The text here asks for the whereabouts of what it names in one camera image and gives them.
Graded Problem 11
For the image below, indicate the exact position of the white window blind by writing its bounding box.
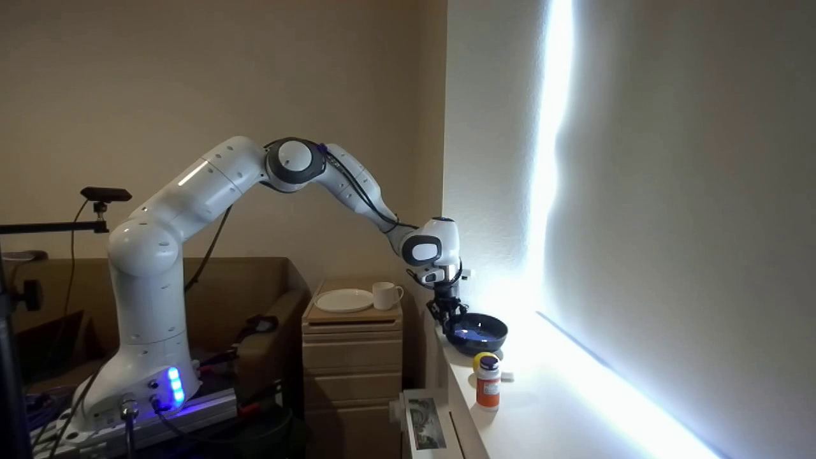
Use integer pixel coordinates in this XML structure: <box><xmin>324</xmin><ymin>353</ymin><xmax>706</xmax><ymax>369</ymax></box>
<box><xmin>530</xmin><ymin>0</ymin><xmax>816</xmax><ymax>459</ymax></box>

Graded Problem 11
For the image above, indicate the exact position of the white mug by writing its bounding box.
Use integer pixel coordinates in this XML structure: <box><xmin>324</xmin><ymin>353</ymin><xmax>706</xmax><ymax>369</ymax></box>
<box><xmin>370</xmin><ymin>278</ymin><xmax>407</xmax><ymax>313</ymax></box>

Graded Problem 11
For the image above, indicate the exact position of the aluminium mounting rail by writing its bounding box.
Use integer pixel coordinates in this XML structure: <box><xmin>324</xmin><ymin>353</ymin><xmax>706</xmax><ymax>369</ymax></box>
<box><xmin>31</xmin><ymin>386</ymin><xmax>243</xmax><ymax>459</ymax></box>

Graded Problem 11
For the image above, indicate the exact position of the dark blue bowl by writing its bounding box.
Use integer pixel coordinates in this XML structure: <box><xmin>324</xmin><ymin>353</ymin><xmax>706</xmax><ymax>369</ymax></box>
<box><xmin>443</xmin><ymin>311</ymin><xmax>509</xmax><ymax>359</ymax></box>

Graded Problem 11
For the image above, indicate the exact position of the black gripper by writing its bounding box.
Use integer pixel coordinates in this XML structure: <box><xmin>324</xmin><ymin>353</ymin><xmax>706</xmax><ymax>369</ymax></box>
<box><xmin>425</xmin><ymin>272</ymin><xmax>468</xmax><ymax>332</ymax></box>

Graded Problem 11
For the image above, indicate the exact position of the black stand with pole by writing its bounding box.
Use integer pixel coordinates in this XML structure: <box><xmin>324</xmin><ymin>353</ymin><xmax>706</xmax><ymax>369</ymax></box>
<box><xmin>0</xmin><ymin>219</ymin><xmax>113</xmax><ymax>459</ymax></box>

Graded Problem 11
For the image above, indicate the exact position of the black camera on stand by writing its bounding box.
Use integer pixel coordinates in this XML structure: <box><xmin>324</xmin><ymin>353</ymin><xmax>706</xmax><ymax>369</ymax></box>
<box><xmin>78</xmin><ymin>184</ymin><xmax>136</xmax><ymax>218</ymax></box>

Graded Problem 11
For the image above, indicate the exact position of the black robot table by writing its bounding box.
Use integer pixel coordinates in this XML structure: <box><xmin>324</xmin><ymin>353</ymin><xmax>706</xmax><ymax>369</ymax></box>
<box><xmin>23</xmin><ymin>397</ymin><xmax>301</xmax><ymax>459</ymax></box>

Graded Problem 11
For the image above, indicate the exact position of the white round plate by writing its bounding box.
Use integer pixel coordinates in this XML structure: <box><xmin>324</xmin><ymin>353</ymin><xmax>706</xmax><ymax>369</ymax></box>
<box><xmin>312</xmin><ymin>285</ymin><xmax>377</xmax><ymax>316</ymax></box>

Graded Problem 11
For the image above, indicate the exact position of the light wooden nightstand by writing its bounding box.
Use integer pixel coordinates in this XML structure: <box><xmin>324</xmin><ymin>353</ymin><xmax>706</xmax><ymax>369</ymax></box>
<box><xmin>298</xmin><ymin>283</ymin><xmax>405</xmax><ymax>459</ymax></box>

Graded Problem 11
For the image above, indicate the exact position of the white windowsill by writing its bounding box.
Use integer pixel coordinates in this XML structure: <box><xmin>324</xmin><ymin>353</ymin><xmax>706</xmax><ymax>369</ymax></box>
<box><xmin>435</xmin><ymin>308</ymin><xmax>723</xmax><ymax>459</ymax></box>

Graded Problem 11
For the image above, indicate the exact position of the orange bottle with white cap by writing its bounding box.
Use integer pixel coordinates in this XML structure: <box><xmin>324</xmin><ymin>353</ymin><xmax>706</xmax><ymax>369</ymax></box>
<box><xmin>474</xmin><ymin>359</ymin><xmax>504</xmax><ymax>411</ymax></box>

